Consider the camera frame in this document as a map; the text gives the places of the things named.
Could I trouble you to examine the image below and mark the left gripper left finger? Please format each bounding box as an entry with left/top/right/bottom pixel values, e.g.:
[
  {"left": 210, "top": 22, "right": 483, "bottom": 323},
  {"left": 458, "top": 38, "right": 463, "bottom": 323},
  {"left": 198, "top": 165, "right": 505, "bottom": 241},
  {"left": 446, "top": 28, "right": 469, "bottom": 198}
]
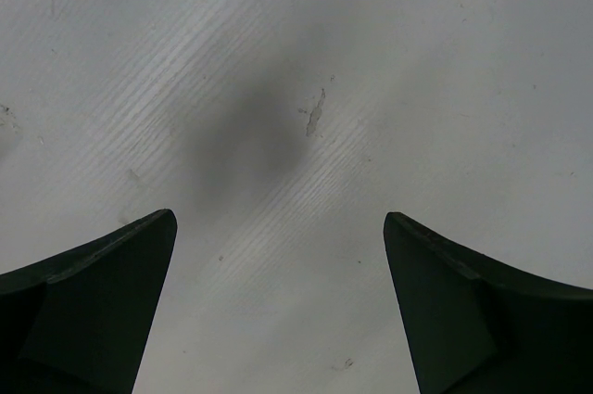
[{"left": 1, "top": 209, "right": 177, "bottom": 393}]

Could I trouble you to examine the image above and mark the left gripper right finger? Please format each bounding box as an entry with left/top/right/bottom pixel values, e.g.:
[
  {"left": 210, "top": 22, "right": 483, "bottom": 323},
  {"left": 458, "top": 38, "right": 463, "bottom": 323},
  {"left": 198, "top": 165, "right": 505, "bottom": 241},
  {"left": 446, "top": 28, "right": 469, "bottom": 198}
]
[{"left": 384, "top": 212, "right": 592, "bottom": 393}]

